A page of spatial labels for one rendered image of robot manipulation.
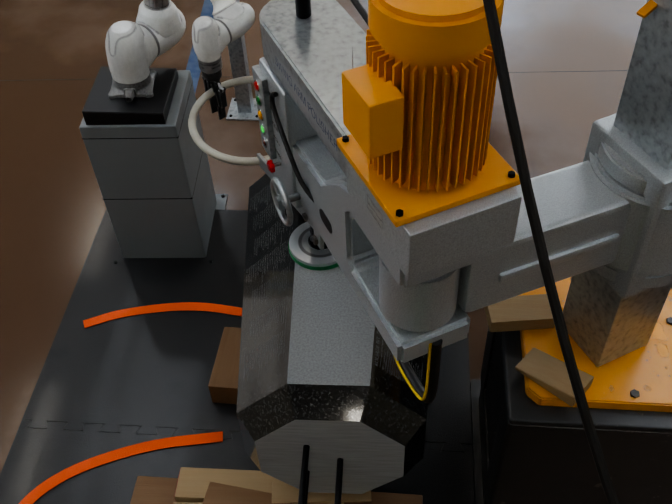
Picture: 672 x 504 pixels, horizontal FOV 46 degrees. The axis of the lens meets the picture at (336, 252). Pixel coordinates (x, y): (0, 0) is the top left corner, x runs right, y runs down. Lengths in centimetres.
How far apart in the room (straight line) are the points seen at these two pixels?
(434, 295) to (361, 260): 31
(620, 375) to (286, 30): 138
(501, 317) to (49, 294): 221
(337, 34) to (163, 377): 186
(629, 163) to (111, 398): 228
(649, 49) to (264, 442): 152
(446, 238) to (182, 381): 204
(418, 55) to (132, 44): 208
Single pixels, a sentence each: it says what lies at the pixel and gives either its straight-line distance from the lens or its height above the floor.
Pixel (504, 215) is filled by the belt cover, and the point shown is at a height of 166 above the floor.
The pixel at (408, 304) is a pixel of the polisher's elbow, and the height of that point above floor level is 135.
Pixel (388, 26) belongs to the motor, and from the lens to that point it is 137.
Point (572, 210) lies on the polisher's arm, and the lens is 193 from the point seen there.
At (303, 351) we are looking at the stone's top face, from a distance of 242.
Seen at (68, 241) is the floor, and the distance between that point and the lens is 414.
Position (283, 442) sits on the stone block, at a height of 63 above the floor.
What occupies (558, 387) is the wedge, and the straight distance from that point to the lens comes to 241.
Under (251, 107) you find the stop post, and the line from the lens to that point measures 464.
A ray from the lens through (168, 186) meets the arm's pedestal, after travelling 355.
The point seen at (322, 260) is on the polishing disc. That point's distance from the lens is 262.
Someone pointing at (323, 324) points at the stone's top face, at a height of 82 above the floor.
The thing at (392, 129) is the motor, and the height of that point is 190.
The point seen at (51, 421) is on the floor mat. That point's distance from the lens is 348.
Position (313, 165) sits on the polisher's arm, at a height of 139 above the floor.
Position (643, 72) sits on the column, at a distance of 193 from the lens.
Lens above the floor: 278
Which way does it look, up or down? 47 degrees down
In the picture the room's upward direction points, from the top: 3 degrees counter-clockwise
